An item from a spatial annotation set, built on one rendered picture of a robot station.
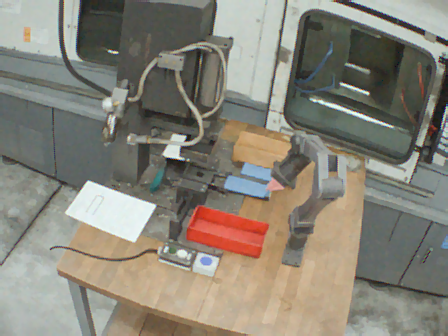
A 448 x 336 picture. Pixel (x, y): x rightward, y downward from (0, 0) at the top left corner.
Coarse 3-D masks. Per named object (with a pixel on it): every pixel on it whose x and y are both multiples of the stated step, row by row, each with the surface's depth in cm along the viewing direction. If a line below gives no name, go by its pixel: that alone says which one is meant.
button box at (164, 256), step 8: (72, 248) 159; (160, 248) 164; (168, 248) 165; (176, 248) 165; (184, 248) 166; (96, 256) 158; (136, 256) 162; (160, 256) 162; (168, 256) 162; (176, 256) 162; (192, 256) 163; (176, 264) 162; (184, 264) 161
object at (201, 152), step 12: (156, 120) 176; (168, 120) 179; (180, 120) 178; (192, 120) 180; (204, 120) 174; (180, 132) 176; (192, 132) 175; (204, 132) 174; (216, 132) 174; (204, 144) 175; (216, 144) 180; (180, 156) 174; (192, 156) 173; (204, 156) 171
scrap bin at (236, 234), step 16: (208, 208) 178; (192, 224) 176; (208, 224) 180; (224, 224) 181; (240, 224) 179; (256, 224) 177; (192, 240) 173; (208, 240) 171; (224, 240) 169; (240, 240) 176; (256, 240) 176; (256, 256) 170
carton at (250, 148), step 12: (240, 132) 215; (240, 144) 220; (252, 144) 218; (264, 144) 217; (276, 144) 215; (288, 144) 214; (240, 156) 209; (252, 156) 207; (264, 156) 206; (276, 156) 217
